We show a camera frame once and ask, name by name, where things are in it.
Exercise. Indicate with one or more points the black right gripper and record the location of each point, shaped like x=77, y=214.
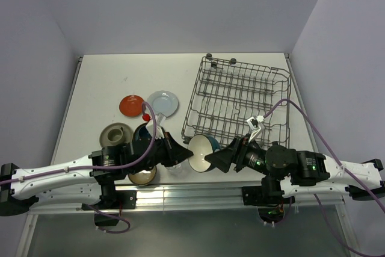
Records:
x=221, y=158

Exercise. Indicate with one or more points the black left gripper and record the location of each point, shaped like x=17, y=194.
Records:
x=175, y=153

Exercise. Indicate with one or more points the clear faceted glass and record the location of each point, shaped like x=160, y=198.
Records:
x=175, y=169

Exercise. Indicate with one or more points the white and teal bowl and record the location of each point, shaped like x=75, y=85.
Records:
x=202, y=145

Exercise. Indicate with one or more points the brown glazed bowl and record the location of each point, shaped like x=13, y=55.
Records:
x=143, y=177

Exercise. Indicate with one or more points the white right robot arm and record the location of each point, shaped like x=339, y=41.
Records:
x=289, y=173

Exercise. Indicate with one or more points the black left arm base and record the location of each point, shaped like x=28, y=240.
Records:
x=109, y=210

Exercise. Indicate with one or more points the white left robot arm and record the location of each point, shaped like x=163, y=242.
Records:
x=89, y=180

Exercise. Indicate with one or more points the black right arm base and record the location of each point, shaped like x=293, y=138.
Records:
x=271, y=209

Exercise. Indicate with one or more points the dark teal saucer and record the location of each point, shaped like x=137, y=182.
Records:
x=142, y=136

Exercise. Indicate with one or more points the grey saucer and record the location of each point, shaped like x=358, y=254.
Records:
x=129, y=134

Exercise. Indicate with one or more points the light blue scalloped plate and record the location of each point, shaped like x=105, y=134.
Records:
x=163, y=102

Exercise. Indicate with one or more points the orange saucer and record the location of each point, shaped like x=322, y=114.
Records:
x=131, y=105

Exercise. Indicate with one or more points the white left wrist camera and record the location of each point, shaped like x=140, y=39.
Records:
x=155, y=127

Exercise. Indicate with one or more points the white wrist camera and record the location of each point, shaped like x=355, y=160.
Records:
x=256, y=126
x=155, y=127

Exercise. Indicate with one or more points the aluminium mounting rail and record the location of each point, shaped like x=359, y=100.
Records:
x=184, y=197

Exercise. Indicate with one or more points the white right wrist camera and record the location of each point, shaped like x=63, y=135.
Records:
x=256, y=126

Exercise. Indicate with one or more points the grey wire dish rack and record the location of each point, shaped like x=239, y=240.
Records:
x=227, y=92

